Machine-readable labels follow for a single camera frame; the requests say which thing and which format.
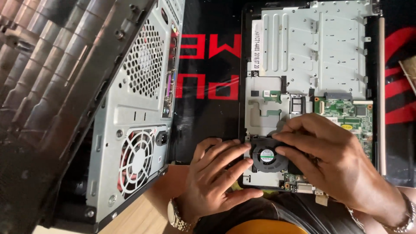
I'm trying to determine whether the person's right hand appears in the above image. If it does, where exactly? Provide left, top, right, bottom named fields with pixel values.
left=272, top=113, right=411, bottom=225

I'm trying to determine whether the person's left hand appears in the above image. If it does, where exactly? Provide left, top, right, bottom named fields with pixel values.
left=177, top=138, right=264, bottom=225

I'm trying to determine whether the black laptop cooling fan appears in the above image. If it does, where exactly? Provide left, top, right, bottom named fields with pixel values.
left=250, top=137, right=294, bottom=173

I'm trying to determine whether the silver gold wristwatch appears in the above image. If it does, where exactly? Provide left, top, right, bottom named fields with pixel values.
left=167, top=198, right=198, bottom=232

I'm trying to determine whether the green laptop motherboard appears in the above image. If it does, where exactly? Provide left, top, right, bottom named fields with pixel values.
left=283, top=93, right=374, bottom=196

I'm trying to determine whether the person's yellow shirt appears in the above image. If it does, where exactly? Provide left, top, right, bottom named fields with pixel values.
left=225, top=219, right=309, bottom=234

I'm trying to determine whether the black desk mat red print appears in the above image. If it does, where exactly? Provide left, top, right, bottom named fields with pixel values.
left=168, top=0, right=416, bottom=188

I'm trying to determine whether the power supply with fan grille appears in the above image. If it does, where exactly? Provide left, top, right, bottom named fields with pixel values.
left=116, top=125, right=170, bottom=200

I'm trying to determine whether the beige plastic strip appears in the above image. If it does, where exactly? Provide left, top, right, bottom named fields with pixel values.
left=378, top=18, right=387, bottom=177

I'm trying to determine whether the grey desktop computer case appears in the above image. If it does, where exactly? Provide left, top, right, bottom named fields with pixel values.
left=0, top=0, right=186, bottom=234

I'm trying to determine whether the open black laptop chassis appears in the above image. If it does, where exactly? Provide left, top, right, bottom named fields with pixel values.
left=239, top=0, right=383, bottom=196

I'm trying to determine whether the silver chain bracelet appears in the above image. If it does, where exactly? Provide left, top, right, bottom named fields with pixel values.
left=346, top=192, right=416, bottom=234

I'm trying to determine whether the wooden handled brush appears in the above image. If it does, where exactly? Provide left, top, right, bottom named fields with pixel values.
left=398, top=57, right=416, bottom=95

